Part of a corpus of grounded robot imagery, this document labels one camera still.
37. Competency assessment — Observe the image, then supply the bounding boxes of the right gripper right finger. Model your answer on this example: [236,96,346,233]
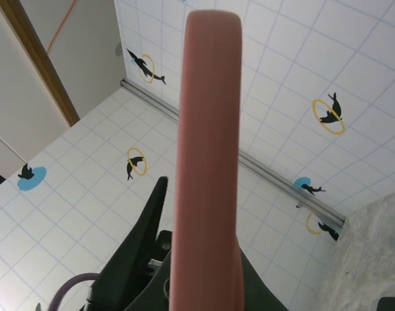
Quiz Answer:
[238,248,289,311]

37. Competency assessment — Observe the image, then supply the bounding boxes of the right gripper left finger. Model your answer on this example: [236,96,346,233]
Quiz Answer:
[86,176,169,311]

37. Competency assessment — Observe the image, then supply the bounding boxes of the black phone red case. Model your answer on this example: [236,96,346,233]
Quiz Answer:
[168,8,245,311]

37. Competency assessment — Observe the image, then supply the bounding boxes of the black smartphone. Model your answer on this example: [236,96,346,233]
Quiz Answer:
[377,296,395,311]

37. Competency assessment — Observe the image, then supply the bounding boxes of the seal blue circle sticker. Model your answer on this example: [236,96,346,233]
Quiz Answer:
[17,163,47,192]
[294,177,327,197]

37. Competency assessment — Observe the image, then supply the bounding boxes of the brown wooden strip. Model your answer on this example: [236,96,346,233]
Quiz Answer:
[0,0,80,128]

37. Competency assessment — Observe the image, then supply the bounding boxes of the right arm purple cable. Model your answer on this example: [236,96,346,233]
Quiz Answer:
[51,271,99,311]

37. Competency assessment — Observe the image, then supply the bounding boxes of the dolphin yellow ring sticker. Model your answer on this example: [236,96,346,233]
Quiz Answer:
[306,211,341,242]
[312,91,347,135]
[125,48,167,86]
[125,147,149,181]

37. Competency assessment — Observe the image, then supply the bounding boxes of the aluminium corner post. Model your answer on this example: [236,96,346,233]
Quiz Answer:
[120,78,348,227]

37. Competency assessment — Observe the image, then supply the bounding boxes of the thin orange cable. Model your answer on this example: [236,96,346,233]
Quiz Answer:
[45,0,77,56]

